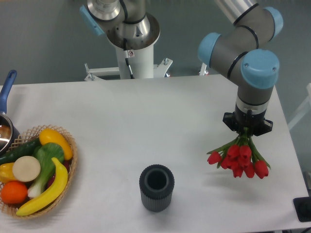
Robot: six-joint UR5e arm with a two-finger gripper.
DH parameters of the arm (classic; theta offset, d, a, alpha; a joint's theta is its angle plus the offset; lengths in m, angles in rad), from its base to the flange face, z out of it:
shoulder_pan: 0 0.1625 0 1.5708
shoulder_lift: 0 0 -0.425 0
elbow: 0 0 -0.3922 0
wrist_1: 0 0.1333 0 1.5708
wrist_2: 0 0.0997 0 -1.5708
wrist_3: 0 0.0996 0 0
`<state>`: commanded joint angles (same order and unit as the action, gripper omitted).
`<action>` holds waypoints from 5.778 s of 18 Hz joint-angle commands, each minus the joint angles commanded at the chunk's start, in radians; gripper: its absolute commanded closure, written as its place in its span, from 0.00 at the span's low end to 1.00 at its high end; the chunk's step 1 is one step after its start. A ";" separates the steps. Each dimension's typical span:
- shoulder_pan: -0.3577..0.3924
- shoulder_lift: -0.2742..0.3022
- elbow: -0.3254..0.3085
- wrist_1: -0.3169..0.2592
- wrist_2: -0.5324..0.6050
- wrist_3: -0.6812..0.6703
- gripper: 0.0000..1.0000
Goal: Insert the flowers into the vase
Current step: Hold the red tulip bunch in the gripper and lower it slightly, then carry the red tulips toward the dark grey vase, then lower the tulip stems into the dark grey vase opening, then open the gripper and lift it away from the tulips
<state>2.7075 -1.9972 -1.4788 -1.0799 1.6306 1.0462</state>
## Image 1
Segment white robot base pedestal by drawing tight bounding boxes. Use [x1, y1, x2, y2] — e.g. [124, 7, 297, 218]
[84, 36, 173, 81]

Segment blue handled saucepan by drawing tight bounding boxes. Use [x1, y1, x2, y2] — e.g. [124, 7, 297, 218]
[0, 70, 19, 156]

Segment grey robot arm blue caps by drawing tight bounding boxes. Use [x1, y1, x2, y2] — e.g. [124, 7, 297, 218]
[80, 0, 283, 136]

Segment yellow plastic pepper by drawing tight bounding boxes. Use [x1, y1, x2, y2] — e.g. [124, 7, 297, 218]
[0, 163, 17, 183]

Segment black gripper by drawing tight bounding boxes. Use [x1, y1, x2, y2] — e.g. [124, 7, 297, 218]
[223, 110, 273, 136]

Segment yellow plastic banana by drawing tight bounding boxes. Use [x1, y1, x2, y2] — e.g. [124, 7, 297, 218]
[16, 157, 68, 216]

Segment red tulip bouquet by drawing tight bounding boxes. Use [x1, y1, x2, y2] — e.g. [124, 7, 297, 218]
[207, 128, 270, 179]

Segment green plastic bok choy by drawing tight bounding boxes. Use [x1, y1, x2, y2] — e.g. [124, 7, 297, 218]
[28, 143, 64, 199]

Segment white chair frame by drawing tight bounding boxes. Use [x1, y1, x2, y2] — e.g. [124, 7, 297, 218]
[287, 83, 311, 131]

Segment orange plastic fruit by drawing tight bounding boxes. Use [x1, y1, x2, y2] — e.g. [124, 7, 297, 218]
[0, 181, 28, 204]

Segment yellow plastic lemon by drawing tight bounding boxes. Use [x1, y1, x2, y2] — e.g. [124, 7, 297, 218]
[39, 128, 73, 160]

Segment dark grey ribbed vase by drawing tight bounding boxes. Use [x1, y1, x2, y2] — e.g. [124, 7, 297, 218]
[139, 164, 175, 212]

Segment black device at table edge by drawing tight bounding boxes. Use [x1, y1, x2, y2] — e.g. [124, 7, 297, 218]
[293, 197, 311, 222]

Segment dark green plastic cucumber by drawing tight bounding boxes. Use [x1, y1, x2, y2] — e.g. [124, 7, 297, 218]
[0, 138, 41, 165]

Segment woven wicker basket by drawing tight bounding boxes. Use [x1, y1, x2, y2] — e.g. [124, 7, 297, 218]
[0, 125, 78, 219]

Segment beige round plastic slice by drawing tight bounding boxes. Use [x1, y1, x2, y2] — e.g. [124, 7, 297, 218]
[12, 156, 41, 182]

